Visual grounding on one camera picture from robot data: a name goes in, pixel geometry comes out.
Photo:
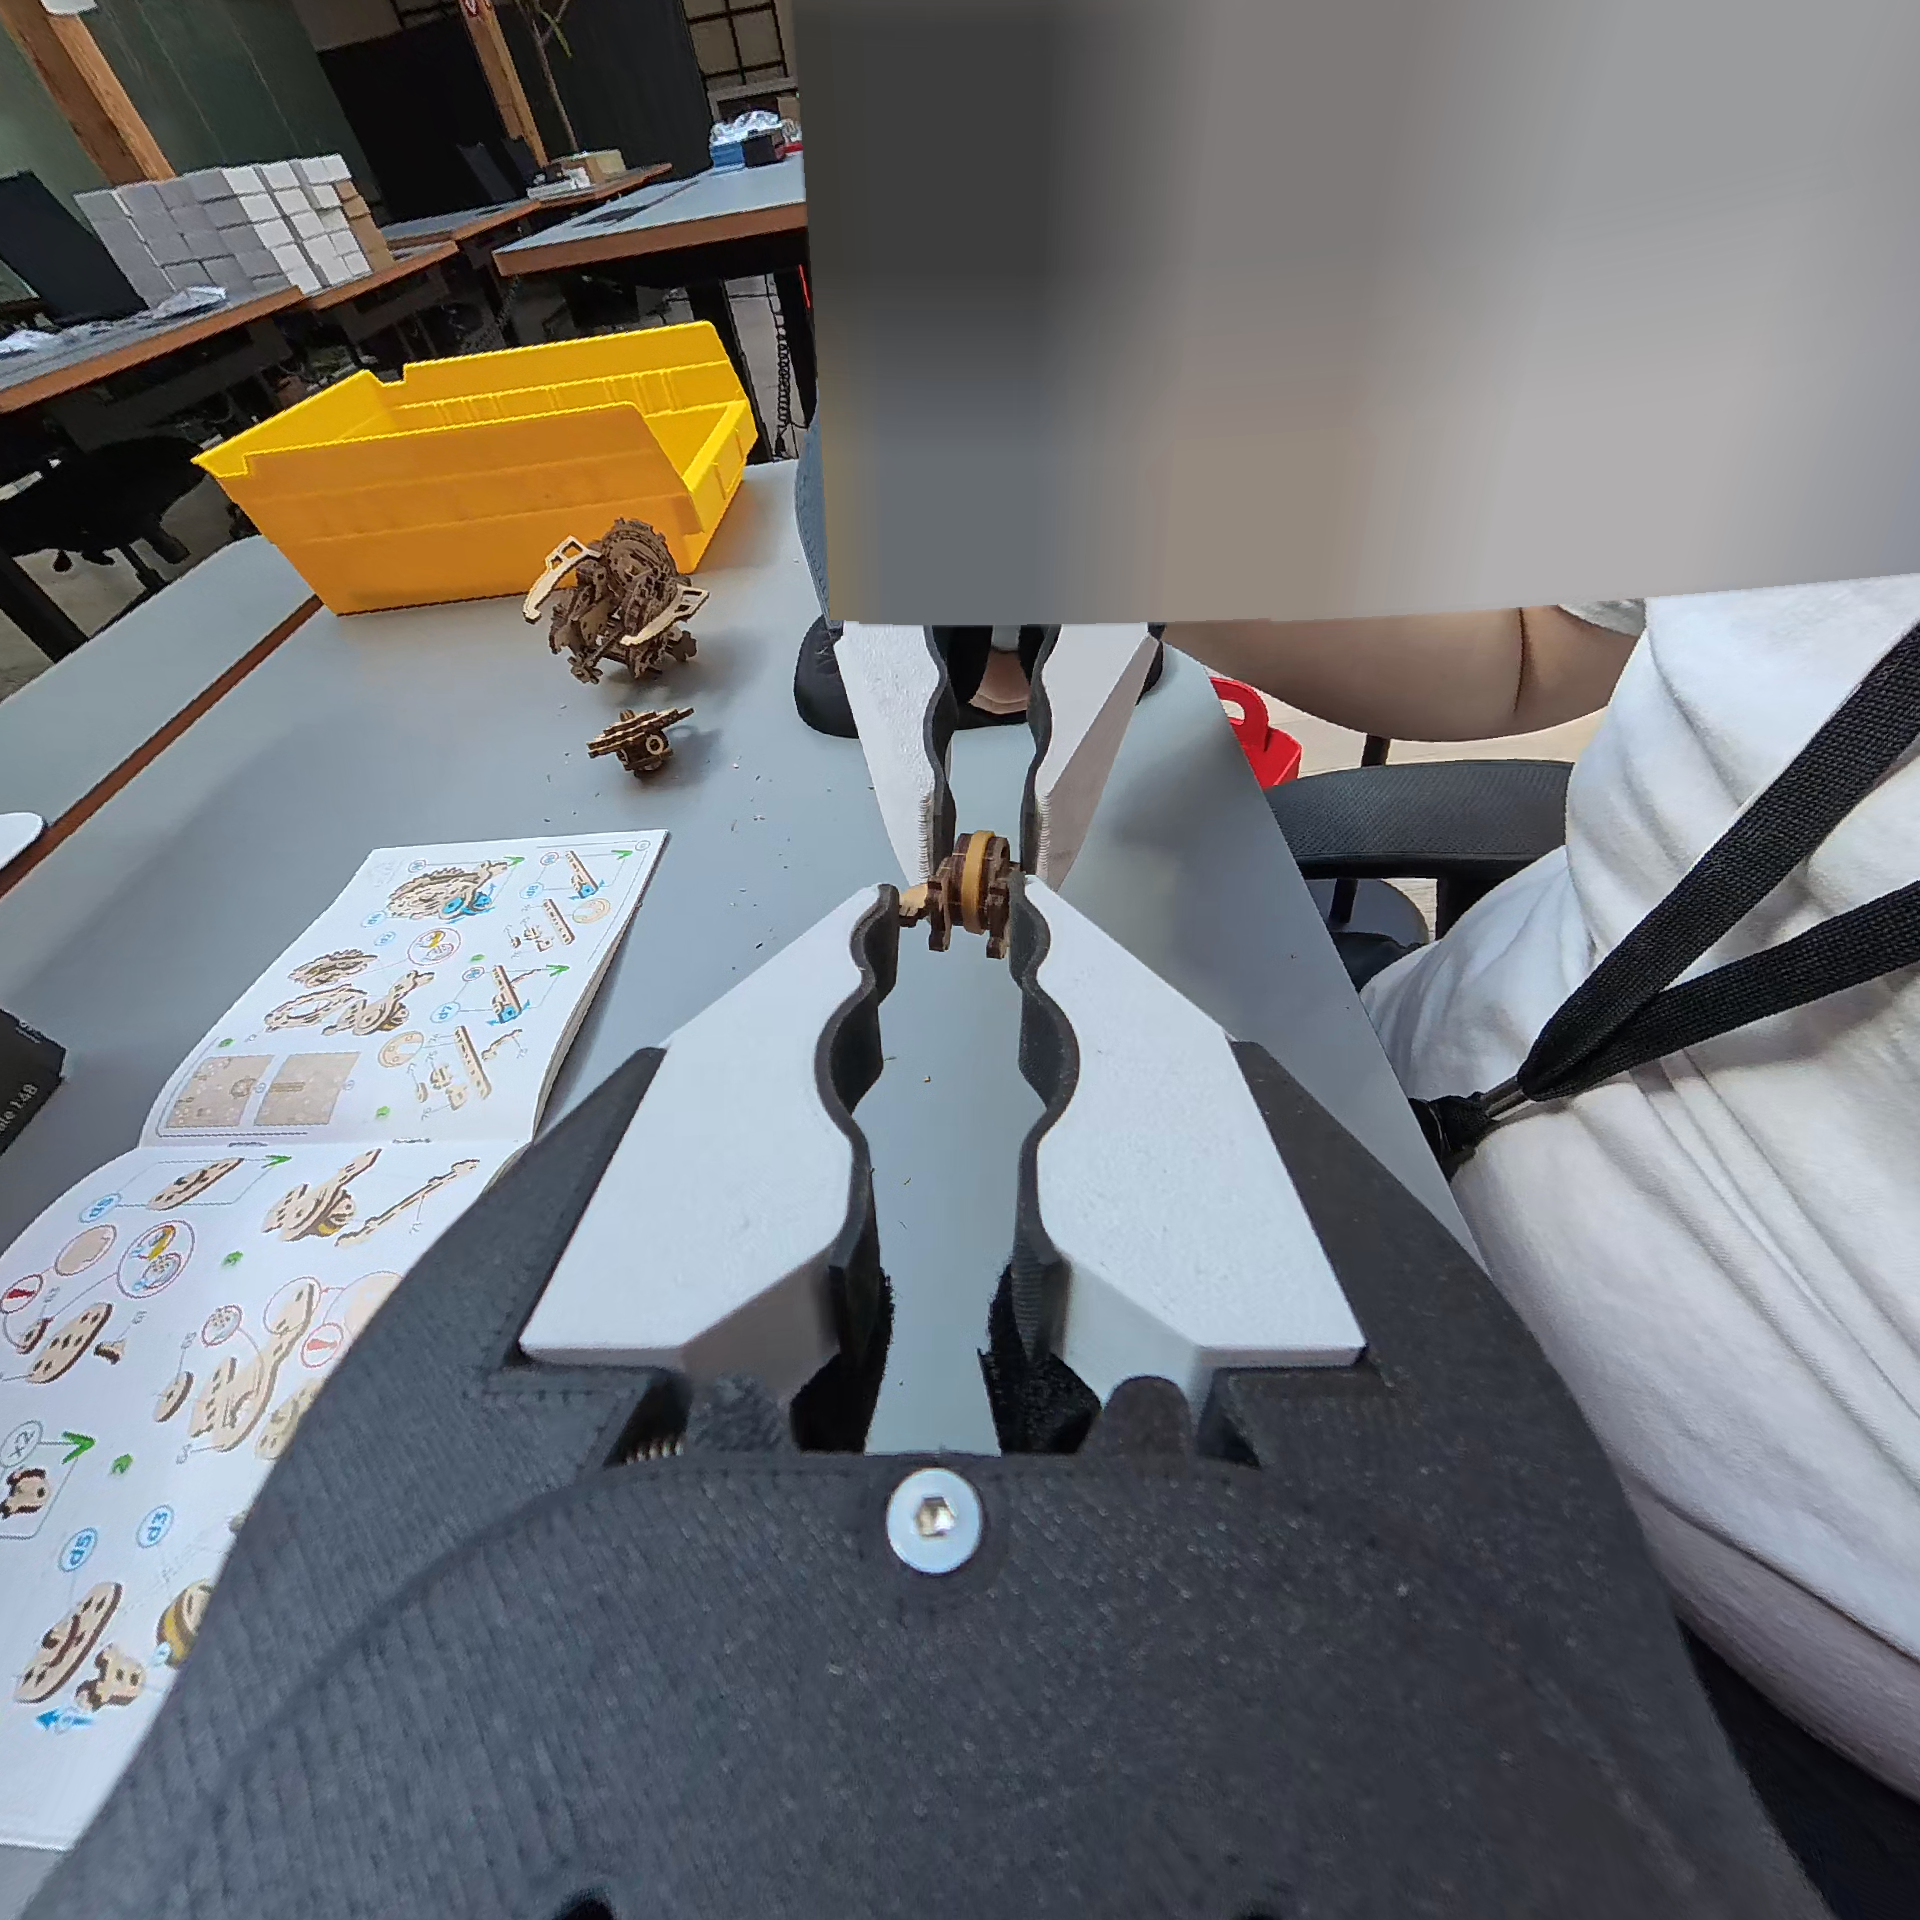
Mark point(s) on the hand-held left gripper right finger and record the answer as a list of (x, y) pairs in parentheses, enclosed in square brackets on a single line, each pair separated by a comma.
[(1184, 1171)]

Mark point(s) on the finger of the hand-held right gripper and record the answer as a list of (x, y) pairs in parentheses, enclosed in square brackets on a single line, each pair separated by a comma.
[(1088, 721), (893, 721)]

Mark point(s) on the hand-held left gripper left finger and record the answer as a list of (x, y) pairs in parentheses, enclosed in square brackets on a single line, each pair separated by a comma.
[(704, 1154)]

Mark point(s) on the small wooden gear assembly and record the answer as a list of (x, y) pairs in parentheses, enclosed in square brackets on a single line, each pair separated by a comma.
[(963, 888)]

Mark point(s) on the person's right forearm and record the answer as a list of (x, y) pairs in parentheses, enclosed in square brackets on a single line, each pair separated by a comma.
[(1395, 669)]

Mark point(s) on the grey desk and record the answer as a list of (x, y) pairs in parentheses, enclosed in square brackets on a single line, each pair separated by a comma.
[(450, 751)]

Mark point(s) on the red plastic object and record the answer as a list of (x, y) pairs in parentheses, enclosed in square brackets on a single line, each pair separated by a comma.
[(1257, 732)]

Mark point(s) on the small wooden wheel part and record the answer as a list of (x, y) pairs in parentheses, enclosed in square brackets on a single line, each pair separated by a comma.
[(644, 743)]

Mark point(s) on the wooden mechanical model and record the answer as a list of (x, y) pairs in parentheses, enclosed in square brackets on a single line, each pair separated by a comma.
[(623, 601)]

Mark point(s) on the black office chair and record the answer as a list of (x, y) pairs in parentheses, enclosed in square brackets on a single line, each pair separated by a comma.
[(1425, 818)]

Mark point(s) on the illustrated instruction booklet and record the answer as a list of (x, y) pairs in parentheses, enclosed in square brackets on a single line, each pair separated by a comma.
[(361, 1050)]

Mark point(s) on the yellow plastic bin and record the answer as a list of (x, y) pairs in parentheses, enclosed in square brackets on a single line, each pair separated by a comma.
[(450, 525), (630, 368)]

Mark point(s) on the grey office table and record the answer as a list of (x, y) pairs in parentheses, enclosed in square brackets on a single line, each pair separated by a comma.
[(661, 225), (180, 339)]

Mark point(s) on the person in white shirt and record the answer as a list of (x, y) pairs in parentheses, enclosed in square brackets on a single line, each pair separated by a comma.
[(1724, 1274)]

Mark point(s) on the black box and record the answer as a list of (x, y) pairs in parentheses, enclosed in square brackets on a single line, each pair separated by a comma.
[(26, 1072)]

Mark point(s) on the white flat object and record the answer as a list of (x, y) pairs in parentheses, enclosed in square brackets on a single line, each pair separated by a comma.
[(18, 841)]

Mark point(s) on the stack of white boxes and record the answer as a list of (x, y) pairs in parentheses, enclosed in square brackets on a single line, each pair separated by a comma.
[(225, 225)]

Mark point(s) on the black swivel chair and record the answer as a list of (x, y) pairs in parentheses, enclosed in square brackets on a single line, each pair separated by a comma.
[(90, 503)]

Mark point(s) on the black monitor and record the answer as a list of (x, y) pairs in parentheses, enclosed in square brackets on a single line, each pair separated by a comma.
[(53, 249)]

